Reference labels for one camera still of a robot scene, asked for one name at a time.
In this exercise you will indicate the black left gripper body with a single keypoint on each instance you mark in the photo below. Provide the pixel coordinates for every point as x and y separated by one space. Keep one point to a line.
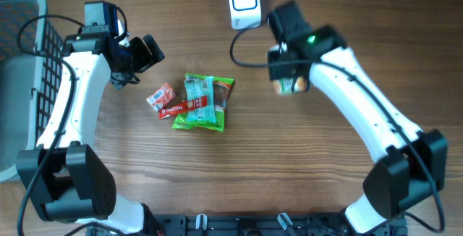
136 58

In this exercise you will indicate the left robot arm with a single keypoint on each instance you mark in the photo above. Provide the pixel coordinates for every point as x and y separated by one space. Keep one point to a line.
65 180

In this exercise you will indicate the green snack bag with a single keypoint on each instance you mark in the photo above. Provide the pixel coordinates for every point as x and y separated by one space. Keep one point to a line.
221 89

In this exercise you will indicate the light blue clear packet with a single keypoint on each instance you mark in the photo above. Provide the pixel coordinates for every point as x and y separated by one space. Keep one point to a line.
200 92

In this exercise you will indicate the instant noodle cup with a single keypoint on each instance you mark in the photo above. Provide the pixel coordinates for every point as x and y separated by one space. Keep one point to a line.
289 86

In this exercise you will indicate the grey plastic shopping basket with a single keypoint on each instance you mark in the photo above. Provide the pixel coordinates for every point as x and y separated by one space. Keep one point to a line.
30 77

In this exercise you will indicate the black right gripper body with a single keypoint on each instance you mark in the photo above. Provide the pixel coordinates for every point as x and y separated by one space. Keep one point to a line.
277 67

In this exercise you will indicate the red coffee stick sachet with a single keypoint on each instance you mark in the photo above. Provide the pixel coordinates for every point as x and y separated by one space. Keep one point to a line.
184 107

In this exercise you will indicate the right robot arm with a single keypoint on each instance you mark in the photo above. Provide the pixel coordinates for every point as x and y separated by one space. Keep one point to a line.
409 163

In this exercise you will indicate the black mounting rail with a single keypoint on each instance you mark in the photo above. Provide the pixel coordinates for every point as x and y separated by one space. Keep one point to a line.
323 224

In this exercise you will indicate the small red white carton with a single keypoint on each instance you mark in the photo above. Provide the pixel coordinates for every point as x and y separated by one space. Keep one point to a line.
161 97

